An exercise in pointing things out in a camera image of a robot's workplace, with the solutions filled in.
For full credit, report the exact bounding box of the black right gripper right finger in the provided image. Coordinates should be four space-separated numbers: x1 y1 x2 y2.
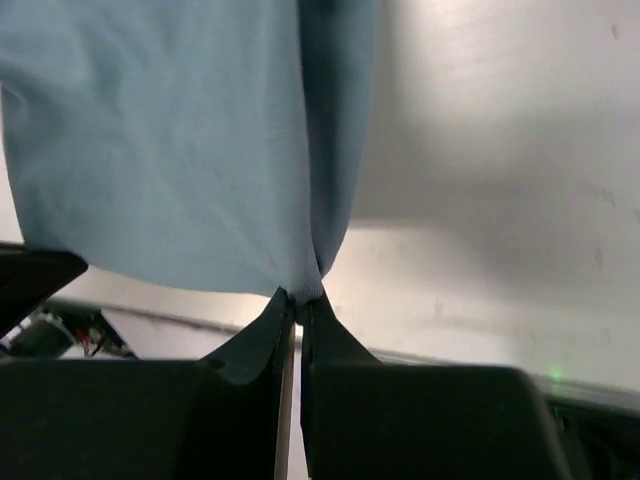
298 297 570 479

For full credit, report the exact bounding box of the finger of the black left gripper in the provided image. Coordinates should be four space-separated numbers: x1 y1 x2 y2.
0 242 88 337

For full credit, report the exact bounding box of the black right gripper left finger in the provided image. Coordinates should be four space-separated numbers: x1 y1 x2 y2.
1 291 293 479

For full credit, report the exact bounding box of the grey-blue t shirt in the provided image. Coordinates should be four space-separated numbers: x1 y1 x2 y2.
1 1 378 303

